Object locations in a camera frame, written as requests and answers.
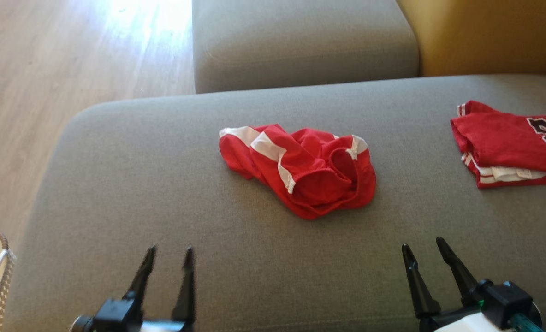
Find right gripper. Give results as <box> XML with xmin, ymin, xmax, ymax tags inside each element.
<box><xmin>401</xmin><ymin>237</ymin><xmax>500</xmax><ymax>332</ymax></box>

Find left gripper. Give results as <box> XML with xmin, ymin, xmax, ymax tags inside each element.
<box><xmin>70</xmin><ymin>244</ymin><xmax>195</xmax><ymax>332</ymax></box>

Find red jersey with white trim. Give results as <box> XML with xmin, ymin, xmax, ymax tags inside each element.
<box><xmin>450</xmin><ymin>100</ymin><xmax>546</xmax><ymax>189</ymax></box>

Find red shorts with white stripes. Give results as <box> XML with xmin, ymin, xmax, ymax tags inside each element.
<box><xmin>219</xmin><ymin>123</ymin><xmax>377</xmax><ymax>220</ymax></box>

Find grey fabric sofa seat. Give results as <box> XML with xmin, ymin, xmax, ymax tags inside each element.
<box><xmin>3</xmin><ymin>75</ymin><xmax>546</xmax><ymax>332</ymax></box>

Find large yellow sofa cushion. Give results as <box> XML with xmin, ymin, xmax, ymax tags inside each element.
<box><xmin>397</xmin><ymin>0</ymin><xmax>546</xmax><ymax>77</ymax></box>

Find grey sofa cushion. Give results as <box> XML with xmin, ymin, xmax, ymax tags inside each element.
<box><xmin>191</xmin><ymin>0</ymin><xmax>420</xmax><ymax>94</ymax></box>

